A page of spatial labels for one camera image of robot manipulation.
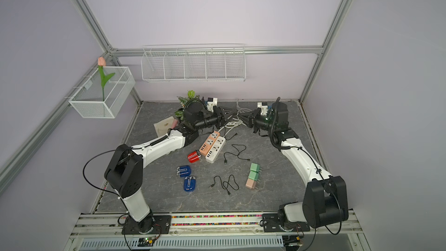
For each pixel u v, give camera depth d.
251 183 0.83
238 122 1.06
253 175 0.86
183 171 0.87
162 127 1.07
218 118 0.72
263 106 0.76
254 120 0.69
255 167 0.88
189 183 0.82
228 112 0.73
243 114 0.75
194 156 0.91
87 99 0.79
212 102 0.77
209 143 0.97
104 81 0.84
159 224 0.74
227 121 0.77
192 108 0.65
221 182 0.85
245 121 0.72
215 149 0.94
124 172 0.47
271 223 0.73
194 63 0.99
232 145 0.99
